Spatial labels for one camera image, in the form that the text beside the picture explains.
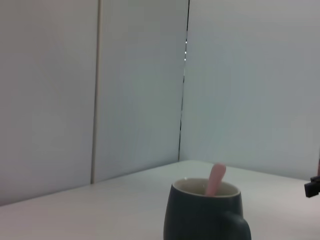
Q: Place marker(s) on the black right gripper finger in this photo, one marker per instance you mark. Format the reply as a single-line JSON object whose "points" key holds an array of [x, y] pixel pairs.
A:
{"points": [[313, 187]]}

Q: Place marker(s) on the grey ceramic mug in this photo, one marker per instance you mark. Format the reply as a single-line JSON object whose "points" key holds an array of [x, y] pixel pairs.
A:
{"points": [[195, 220]]}

